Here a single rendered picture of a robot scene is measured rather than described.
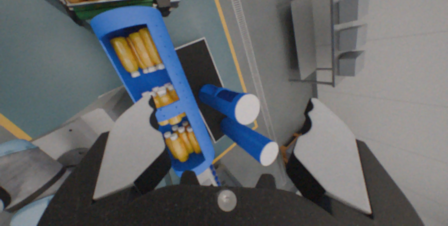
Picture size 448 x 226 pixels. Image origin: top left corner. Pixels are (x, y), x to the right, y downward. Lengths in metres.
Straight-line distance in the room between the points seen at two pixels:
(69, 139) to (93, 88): 1.24
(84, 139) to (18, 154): 0.21
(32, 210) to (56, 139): 0.25
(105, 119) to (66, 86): 1.26
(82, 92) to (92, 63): 0.31
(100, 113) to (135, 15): 0.43
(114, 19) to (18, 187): 0.53
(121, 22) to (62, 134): 0.46
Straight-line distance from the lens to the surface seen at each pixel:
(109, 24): 0.69
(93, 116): 0.78
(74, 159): 0.72
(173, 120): 0.76
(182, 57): 1.79
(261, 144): 1.56
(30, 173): 0.59
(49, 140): 0.77
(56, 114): 2.09
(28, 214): 0.61
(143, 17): 0.68
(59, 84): 2.02
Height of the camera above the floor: 1.88
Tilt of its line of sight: 57 degrees down
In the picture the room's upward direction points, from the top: 111 degrees clockwise
